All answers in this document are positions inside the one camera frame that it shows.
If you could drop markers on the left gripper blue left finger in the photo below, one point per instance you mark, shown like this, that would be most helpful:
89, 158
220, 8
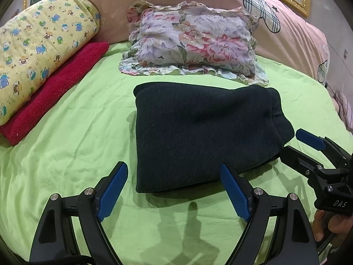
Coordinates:
109, 189

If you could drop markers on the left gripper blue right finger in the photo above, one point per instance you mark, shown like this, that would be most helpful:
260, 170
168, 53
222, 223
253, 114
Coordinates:
239, 191

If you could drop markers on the red folded blanket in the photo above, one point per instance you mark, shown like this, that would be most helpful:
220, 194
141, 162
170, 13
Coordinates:
58, 83

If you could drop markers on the black fleece pants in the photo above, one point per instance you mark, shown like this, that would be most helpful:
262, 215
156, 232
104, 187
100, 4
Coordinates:
185, 132

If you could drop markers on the person's right hand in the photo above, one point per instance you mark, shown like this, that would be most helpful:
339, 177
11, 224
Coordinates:
338, 224

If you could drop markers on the floral ruffled pillow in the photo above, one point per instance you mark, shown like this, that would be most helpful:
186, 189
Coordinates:
191, 38

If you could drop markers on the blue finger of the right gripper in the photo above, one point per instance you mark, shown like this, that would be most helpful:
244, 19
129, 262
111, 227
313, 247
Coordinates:
298, 161
316, 142

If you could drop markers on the pink plaid cloth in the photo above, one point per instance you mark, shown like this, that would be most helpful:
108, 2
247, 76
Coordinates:
344, 109

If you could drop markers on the green bed sheet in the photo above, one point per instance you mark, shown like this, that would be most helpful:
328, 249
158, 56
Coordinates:
92, 127

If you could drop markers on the pink headboard cover with bows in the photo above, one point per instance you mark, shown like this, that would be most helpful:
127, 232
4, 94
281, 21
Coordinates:
282, 35

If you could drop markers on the yellow cartoon print quilt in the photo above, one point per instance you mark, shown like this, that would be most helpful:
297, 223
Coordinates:
36, 42

